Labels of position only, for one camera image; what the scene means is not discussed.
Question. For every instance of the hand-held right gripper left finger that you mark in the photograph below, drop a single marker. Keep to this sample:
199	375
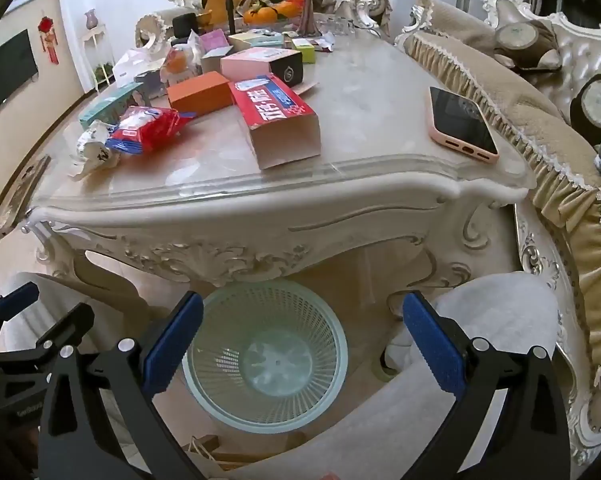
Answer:
173	345

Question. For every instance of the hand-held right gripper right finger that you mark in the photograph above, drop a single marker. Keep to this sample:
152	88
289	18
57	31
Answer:
433	345

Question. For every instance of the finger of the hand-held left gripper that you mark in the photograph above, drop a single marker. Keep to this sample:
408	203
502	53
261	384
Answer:
19	301
68	327

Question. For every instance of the pale green mesh waste basket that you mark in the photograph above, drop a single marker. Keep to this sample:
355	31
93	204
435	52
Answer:
265	360

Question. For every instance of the ornate cream coffee table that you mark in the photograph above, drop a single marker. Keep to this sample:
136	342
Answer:
230	230

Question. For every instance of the crumpled white wrapper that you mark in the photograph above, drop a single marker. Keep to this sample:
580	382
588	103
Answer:
93	150

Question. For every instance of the long teal box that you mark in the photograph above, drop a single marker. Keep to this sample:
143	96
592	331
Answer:
108	105

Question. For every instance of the red snack packet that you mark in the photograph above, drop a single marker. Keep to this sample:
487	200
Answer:
150	127

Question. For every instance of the smartphone in pink case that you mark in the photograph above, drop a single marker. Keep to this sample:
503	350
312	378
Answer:
460	120

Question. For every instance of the orange cardboard box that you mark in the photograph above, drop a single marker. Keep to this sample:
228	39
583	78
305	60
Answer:
198	92

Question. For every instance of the red open-ended carton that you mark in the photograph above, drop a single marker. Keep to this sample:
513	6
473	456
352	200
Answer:
275	105

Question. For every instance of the white tissue pack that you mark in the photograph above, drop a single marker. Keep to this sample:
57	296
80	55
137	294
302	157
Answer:
135	65

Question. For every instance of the white side table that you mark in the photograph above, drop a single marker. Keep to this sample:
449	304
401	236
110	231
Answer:
100	50

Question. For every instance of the orange in clear bag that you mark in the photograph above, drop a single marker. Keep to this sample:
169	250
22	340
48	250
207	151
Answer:
178	62

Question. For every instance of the grey open box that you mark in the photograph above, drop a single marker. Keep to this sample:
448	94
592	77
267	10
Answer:
215	61

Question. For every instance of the ornate sofa with beige cover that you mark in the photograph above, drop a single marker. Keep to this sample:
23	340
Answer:
480	60

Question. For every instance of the dark cushion with round pattern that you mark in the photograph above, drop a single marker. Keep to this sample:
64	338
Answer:
598	107
523	37

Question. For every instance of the purple vase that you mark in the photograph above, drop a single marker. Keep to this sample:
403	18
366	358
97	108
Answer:
90	19

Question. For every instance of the pink box with black end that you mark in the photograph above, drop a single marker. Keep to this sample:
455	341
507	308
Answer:
253	62

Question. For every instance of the pink patterned small box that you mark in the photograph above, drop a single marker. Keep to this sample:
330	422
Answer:
214	41

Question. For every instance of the flat teal box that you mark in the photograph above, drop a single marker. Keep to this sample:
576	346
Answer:
255	40

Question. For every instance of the black round speaker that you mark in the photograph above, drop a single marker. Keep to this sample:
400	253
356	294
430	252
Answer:
185	25

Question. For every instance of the small green box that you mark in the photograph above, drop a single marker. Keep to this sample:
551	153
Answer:
303	51

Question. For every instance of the small crumpled wrappers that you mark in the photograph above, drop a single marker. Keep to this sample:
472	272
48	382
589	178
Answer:
323	42

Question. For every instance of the clear cut-glass dish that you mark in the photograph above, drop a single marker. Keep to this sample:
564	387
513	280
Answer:
338	25

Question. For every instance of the orange fruit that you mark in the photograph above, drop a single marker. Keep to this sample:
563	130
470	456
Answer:
258	16
286	10

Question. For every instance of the black wall television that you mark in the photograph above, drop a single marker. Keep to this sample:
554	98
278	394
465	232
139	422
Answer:
5	75

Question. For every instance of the red knot wall ornament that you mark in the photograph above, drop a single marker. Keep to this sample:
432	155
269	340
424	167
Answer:
48	35

